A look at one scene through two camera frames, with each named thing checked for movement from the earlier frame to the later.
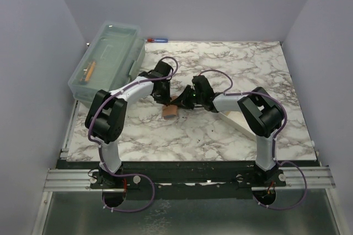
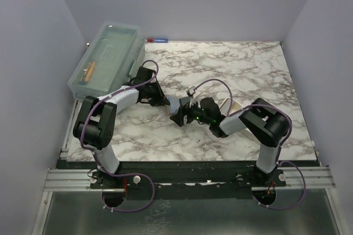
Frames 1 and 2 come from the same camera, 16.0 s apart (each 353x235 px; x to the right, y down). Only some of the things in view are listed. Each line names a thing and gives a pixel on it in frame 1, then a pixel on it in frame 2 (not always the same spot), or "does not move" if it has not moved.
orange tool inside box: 87,73 does not move
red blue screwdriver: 156,40 does not move
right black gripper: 182,101 -> 182,111
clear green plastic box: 117,52 does not move
